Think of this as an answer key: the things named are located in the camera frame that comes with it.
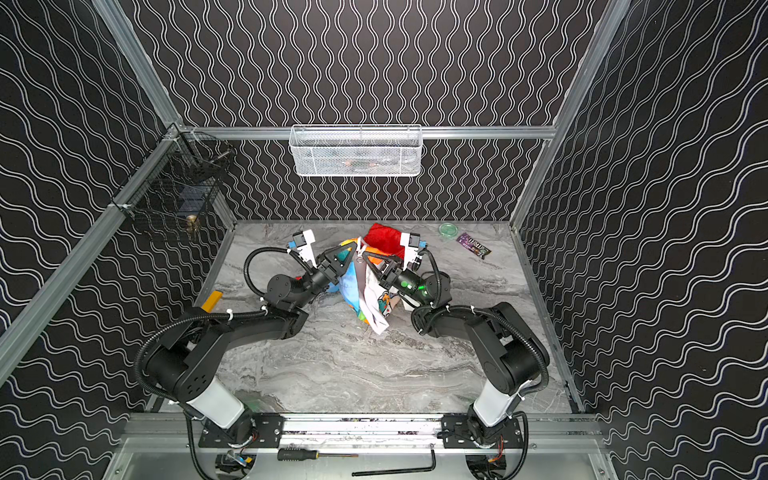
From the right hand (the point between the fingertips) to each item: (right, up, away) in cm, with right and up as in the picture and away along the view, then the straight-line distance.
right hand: (363, 258), depth 73 cm
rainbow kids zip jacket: (-1, -8, +4) cm, 8 cm away
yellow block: (-52, -15, +25) cm, 59 cm away
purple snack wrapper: (+38, +4, +40) cm, 55 cm away
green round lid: (+30, +10, +44) cm, 54 cm away
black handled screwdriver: (-14, -46, -3) cm, 48 cm away
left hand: (0, +3, -4) cm, 5 cm away
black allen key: (+12, -51, -2) cm, 52 cm away
